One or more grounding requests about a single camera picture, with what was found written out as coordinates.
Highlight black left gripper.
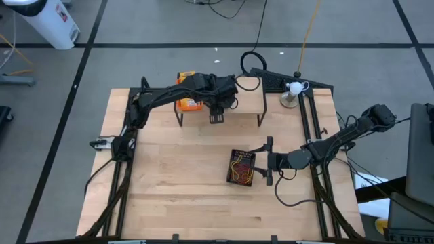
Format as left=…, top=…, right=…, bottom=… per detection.
left=203, top=73, right=239, bottom=125

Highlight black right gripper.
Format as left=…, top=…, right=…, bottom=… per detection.
left=248, top=136, right=292, bottom=186

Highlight red rubber band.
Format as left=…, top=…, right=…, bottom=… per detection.
left=230, top=159, right=254, bottom=184
left=230, top=161, right=254, bottom=186

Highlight yellow rubber band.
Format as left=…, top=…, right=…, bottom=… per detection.
left=239, top=167, right=255, bottom=183
left=229, top=155, right=243, bottom=180

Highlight black plastic basket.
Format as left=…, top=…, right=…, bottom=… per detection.
left=226, top=148, right=257, bottom=188

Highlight orange plastic basket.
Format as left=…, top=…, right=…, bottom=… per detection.
left=175, top=70, right=204, bottom=113

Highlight wooden shelf riser black legs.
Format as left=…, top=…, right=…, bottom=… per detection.
left=173, top=72, right=269, bottom=128

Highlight black perforated panel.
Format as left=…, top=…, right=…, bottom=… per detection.
left=250, top=67, right=335, bottom=94

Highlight white bulb lamp metal base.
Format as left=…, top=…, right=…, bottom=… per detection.
left=279, top=80, right=311, bottom=109

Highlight white paper sheet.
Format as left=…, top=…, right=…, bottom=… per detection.
left=352, top=171, right=391, bottom=218

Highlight yellow round object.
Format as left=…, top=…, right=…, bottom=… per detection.
left=374, top=218, right=389, bottom=235

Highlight dark grey equipment box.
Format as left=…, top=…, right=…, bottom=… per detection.
left=384, top=192, right=434, bottom=244

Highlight grey metal box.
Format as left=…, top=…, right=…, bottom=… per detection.
left=405, top=102, right=434, bottom=208

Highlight white cylindrical bin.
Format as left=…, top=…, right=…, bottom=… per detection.
left=2, top=0, right=81, bottom=51

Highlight grey stand base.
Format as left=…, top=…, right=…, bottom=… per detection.
left=0, top=73, right=37, bottom=87

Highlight black floor object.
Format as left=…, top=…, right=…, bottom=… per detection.
left=0, top=105, right=14, bottom=135

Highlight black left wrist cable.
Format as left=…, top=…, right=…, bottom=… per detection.
left=233, top=75, right=262, bottom=92

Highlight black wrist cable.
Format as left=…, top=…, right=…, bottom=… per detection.
left=233, top=75, right=262, bottom=92
left=273, top=167, right=325, bottom=207

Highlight black hanging cable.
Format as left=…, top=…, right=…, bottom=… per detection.
left=239, top=0, right=269, bottom=78

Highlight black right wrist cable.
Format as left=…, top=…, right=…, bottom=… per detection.
left=273, top=167, right=325, bottom=207

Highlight black metal rig frame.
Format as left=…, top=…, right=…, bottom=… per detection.
left=76, top=76, right=366, bottom=244

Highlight black floor cable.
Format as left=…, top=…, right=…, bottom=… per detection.
left=184, top=0, right=245, bottom=20

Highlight yellow hanging cable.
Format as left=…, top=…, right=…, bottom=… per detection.
left=293, top=0, right=323, bottom=78

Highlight black table side cable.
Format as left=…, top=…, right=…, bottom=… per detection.
left=83, top=157, right=115, bottom=198

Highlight yellow floor cable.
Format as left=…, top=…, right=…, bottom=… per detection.
left=0, top=32, right=35, bottom=76

